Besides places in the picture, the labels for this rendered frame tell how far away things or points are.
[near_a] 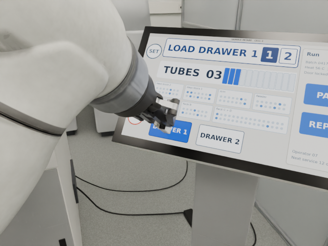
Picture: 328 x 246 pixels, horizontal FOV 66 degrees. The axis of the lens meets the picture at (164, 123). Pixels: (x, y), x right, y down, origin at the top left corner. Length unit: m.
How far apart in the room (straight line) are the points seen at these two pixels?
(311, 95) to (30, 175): 0.50
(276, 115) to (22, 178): 0.46
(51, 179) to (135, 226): 0.92
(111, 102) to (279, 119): 0.36
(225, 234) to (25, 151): 0.68
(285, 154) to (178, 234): 1.20
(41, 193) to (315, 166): 0.75
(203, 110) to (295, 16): 0.97
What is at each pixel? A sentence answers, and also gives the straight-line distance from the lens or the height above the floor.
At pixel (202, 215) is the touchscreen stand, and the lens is 0.79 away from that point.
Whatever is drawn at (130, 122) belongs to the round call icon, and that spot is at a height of 1.00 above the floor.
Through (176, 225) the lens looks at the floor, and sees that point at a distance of 1.70.
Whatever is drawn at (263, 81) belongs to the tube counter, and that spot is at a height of 1.11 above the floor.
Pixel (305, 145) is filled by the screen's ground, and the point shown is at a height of 1.02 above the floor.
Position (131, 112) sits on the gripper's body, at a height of 1.13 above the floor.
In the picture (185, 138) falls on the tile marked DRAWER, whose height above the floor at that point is 0.99.
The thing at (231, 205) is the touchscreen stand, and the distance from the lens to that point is 0.74.
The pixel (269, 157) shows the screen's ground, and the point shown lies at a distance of 0.53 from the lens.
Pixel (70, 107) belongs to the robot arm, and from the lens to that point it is 0.22.
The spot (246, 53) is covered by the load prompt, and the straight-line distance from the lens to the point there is 0.61.
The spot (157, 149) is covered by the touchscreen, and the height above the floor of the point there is 0.97.
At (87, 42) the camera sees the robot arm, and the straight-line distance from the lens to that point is 0.21.
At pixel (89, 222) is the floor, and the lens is 1.77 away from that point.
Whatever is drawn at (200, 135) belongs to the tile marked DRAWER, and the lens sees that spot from 0.55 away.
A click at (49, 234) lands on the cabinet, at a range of 1.03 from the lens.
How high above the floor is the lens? 1.27
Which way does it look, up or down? 26 degrees down
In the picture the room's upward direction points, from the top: straight up
